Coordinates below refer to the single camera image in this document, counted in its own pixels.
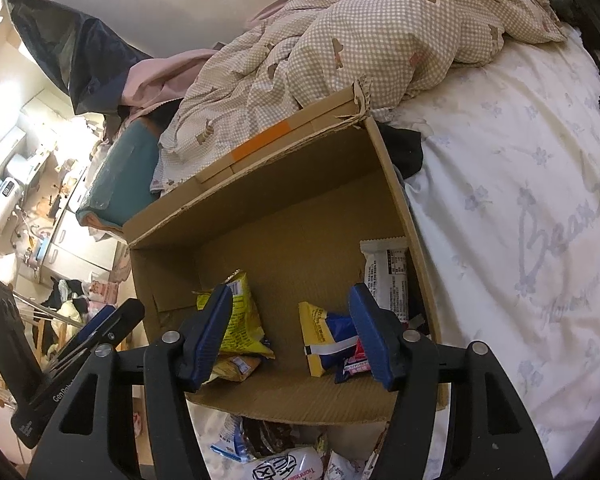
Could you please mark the blue white-striped snack packet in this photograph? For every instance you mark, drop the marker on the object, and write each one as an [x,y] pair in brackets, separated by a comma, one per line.
[340,330]

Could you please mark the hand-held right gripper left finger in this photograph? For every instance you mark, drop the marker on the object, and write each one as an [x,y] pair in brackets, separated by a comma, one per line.
[212,335]

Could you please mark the white water heater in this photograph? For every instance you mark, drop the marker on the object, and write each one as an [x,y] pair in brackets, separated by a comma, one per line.
[2,200]

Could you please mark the dark hanging jacket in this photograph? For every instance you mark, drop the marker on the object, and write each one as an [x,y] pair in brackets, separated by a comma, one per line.
[80,55]

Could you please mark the red white snack bar packet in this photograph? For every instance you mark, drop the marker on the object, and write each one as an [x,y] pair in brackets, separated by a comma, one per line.
[352,362]

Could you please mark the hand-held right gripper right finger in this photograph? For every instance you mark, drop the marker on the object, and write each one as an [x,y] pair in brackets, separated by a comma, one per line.
[375,340]

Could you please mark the brown cake packet white label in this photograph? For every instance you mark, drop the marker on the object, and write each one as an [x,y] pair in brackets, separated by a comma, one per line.
[272,455]

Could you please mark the white snack packet black text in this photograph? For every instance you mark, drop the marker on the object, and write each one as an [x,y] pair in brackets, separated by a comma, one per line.
[387,270]

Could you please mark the white lower kitchen cabinets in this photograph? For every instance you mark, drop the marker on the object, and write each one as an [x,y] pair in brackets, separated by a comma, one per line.
[80,245]

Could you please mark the pink cloth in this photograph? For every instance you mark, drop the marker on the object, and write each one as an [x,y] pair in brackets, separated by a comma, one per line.
[150,85]

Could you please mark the black cloth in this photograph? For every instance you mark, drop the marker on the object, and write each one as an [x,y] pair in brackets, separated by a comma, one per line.
[402,150]

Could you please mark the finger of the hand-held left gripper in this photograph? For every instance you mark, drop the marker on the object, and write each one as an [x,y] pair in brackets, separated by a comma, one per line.
[99,319]
[122,317]

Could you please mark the narrow yellow snack packet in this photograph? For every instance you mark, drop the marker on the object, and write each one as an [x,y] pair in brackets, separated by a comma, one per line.
[312,325]

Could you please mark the beige checked duvet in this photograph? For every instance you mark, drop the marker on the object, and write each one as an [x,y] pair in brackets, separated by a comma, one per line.
[380,45]

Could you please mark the brown cardboard box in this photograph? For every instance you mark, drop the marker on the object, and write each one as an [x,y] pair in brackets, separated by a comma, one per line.
[290,240]

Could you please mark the teal padded bed end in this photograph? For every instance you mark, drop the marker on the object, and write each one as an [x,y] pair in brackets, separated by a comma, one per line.
[120,180]

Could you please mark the yellow chip packet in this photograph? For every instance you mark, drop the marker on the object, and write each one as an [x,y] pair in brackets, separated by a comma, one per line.
[242,320]

